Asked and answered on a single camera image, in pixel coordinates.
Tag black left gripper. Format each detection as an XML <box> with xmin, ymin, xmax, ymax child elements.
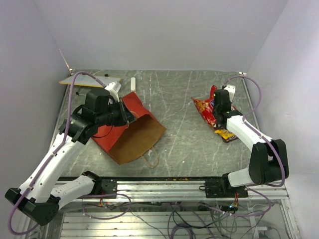
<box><xmin>96</xmin><ymin>97</ymin><xmax>137</xmax><ymax>127</ymax></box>

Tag red brown paper bag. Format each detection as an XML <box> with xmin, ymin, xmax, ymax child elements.
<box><xmin>92</xmin><ymin>92</ymin><xmax>166</xmax><ymax>165</ymax></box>

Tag orange red chips packet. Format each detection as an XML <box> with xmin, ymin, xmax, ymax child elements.
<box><xmin>191</xmin><ymin>98</ymin><xmax>216</xmax><ymax>128</ymax></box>

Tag red snack packet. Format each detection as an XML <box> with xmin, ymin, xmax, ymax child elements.
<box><xmin>211</xmin><ymin>86</ymin><xmax>232</xmax><ymax>112</ymax></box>

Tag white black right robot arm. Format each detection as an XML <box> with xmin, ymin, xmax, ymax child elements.
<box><xmin>213</xmin><ymin>88</ymin><xmax>289</xmax><ymax>197</ymax></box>

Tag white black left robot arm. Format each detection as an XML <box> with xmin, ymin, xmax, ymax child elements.
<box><xmin>5</xmin><ymin>88</ymin><xmax>136</xmax><ymax>226</ymax></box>

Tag white marker pen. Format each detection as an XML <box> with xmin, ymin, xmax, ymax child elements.
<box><xmin>131</xmin><ymin>77</ymin><xmax>137</xmax><ymax>92</ymax></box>

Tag white board yellow edge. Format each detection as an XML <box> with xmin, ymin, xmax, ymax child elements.
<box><xmin>59</xmin><ymin>74</ymin><xmax>122</xmax><ymax>88</ymax></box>

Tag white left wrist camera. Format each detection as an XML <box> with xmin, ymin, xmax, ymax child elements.
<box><xmin>104</xmin><ymin>81</ymin><xmax>122</xmax><ymax>102</ymax></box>

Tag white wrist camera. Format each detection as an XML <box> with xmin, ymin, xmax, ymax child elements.
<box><xmin>222</xmin><ymin>85</ymin><xmax>236</xmax><ymax>102</ymax></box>
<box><xmin>104</xmin><ymin>81</ymin><xmax>122</xmax><ymax>102</ymax></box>

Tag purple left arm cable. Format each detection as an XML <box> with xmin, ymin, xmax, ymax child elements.
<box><xmin>7</xmin><ymin>71</ymin><xmax>107</xmax><ymax>235</ymax></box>

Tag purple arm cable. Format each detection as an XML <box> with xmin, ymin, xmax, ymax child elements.
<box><xmin>7</xmin><ymin>71</ymin><xmax>107</xmax><ymax>235</ymax></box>
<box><xmin>223</xmin><ymin>75</ymin><xmax>286</xmax><ymax>188</ymax></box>

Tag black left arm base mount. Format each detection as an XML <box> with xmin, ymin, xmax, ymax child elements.
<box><xmin>82</xmin><ymin>178</ymin><xmax>118</xmax><ymax>199</ymax></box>

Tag aluminium frame rail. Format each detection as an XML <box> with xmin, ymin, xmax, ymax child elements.
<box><xmin>102</xmin><ymin>177</ymin><xmax>289</xmax><ymax>202</ymax></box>

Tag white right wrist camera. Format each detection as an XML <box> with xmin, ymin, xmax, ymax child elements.
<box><xmin>222</xmin><ymin>85</ymin><xmax>236</xmax><ymax>102</ymax></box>

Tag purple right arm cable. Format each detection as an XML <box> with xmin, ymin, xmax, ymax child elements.
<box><xmin>223</xmin><ymin>75</ymin><xmax>286</xmax><ymax>188</ymax></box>

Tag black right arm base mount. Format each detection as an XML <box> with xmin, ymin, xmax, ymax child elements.
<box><xmin>199</xmin><ymin>177</ymin><xmax>248</xmax><ymax>198</ymax></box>

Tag loose cables under frame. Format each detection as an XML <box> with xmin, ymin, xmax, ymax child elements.
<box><xmin>82</xmin><ymin>191</ymin><xmax>275</xmax><ymax>239</ymax></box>

